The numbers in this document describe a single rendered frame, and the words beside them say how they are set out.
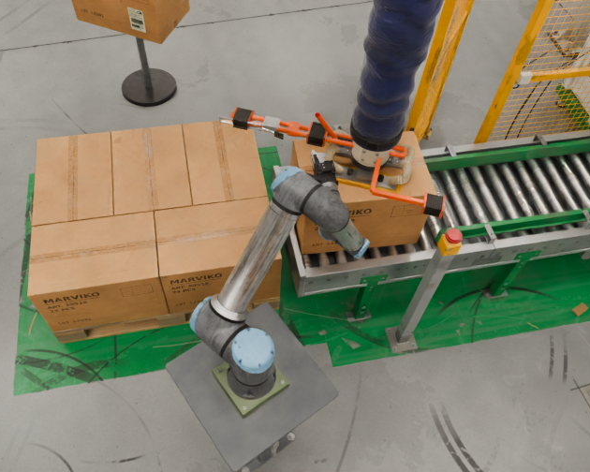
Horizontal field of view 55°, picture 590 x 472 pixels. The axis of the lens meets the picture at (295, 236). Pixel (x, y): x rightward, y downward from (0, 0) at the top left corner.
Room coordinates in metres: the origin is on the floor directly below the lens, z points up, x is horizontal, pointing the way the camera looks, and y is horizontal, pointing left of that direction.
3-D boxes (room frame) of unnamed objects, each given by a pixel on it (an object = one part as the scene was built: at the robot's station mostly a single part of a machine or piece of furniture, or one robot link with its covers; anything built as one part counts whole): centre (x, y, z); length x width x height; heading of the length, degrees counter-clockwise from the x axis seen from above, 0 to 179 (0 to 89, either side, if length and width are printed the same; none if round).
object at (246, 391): (0.78, 0.11, 0.84); 0.19 x 0.19 x 0.10
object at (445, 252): (1.36, -0.65, 0.50); 0.07 x 0.07 x 1.00; 16
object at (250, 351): (0.78, 0.11, 0.98); 0.17 x 0.15 x 0.18; 54
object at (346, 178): (1.68, -0.29, 0.97); 0.34 x 0.10 x 0.05; 81
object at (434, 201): (1.47, -0.56, 1.08); 0.09 x 0.08 x 0.05; 171
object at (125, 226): (1.78, 0.77, 0.34); 1.20 x 1.00 x 0.40; 106
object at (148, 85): (3.17, 1.18, 0.31); 0.40 x 0.40 x 0.62
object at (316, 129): (1.82, -0.06, 1.08); 0.10 x 0.08 x 0.06; 171
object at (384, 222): (1.77, -0.28, 0.75); 0.60 x 0.40 x 0.40; 104
